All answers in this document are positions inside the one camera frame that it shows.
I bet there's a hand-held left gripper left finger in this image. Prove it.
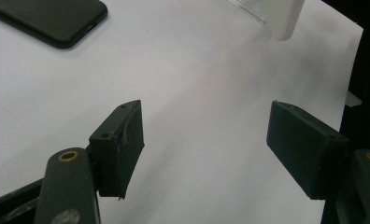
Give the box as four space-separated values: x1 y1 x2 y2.
89 99 146 200

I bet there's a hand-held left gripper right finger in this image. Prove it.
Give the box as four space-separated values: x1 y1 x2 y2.
265 100 351 201

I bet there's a shiny translucent phone case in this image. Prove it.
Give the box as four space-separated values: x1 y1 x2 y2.
261 0 306 42

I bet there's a black phone case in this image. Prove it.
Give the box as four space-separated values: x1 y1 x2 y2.
0 0 109 50

